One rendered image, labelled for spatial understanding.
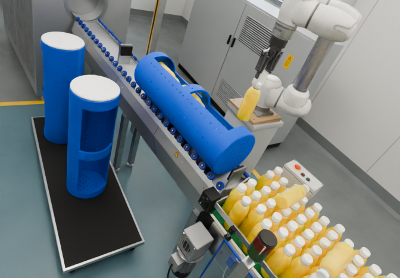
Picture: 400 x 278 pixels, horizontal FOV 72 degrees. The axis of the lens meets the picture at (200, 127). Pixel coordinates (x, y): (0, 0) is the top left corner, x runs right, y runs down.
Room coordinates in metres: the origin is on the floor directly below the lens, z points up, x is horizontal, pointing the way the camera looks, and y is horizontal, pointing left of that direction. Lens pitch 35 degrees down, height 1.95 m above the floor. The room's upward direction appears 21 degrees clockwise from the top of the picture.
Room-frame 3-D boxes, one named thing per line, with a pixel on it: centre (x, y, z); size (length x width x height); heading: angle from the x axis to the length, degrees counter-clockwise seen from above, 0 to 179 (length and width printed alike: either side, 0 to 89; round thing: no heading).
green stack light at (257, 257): (0.57, -0.33, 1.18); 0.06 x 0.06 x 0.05
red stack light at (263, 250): (0.57, -0.33, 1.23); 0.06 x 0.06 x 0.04
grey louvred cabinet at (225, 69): (3.70, -0.16, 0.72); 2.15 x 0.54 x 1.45; 44
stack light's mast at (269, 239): (0.57, -0.33, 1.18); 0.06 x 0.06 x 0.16
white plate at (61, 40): (1.74, 1.14, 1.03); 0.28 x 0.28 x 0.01
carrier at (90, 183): (1.34, 0.66, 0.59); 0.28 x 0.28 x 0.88
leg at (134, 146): (1.82, 0.49, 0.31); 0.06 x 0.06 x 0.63; 50
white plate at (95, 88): (1.34, 0.66, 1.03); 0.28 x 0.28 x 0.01
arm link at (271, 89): (1.85, -0.36, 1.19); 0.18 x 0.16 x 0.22; 74
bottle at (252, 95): (1.22, -0.18, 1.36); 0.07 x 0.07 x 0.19
